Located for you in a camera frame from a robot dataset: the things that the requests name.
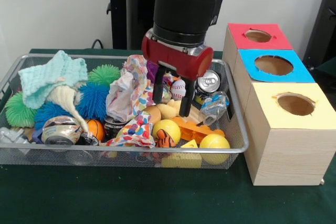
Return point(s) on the polka dot cloth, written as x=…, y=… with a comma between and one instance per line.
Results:
x=136, y=132
x=128, y=90

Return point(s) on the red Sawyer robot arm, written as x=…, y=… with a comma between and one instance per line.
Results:
x=183, y=11

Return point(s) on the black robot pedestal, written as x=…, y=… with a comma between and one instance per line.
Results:
x=131, y=24

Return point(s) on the crushed clear plastic bottle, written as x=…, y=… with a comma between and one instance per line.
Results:
x=215, y=107

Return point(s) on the blue spiky ball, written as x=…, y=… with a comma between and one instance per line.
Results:
x=94, y=102

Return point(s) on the dark green table cloth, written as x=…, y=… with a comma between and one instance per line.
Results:
x=328, y=67
x=131, y=197

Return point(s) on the yellow ball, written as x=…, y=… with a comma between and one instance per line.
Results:
x=168, y=127
x=215, y=145

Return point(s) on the wooden three-hole box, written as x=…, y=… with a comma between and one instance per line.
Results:
x=288, y=150

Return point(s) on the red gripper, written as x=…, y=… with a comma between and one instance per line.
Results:
x=183, y=62

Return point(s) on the white baseball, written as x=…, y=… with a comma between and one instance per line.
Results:
x=178, y=87

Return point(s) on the orange block toy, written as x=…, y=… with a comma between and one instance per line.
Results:
x=199, y=130

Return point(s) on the cream muslin cloth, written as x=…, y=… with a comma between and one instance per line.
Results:
x=65, y=98

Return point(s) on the black upright stand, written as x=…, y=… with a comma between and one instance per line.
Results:
x=323, y=24

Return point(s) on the mint green muslin cloth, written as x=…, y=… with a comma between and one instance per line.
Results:
x=47, y=77

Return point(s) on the crushed cream can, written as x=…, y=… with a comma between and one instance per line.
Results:
x=60, y=130

